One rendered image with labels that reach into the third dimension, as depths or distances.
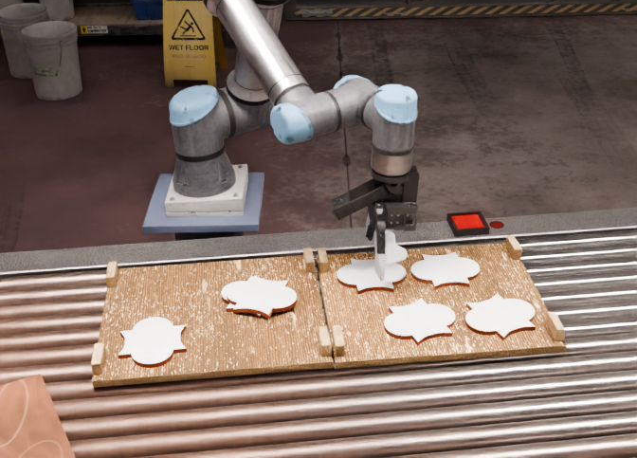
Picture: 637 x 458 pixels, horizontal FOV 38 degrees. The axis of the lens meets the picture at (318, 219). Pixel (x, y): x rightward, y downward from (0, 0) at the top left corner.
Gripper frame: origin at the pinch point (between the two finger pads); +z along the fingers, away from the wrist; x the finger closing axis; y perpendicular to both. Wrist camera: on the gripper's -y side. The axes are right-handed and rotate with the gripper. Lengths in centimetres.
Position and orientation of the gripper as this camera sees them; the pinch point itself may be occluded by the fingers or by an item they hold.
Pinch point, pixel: (372, 260)
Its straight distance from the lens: 179.7
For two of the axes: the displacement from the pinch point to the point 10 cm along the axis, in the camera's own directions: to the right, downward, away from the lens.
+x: -1.0, -4.9, 8.6
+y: 9.9, -0.1, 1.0
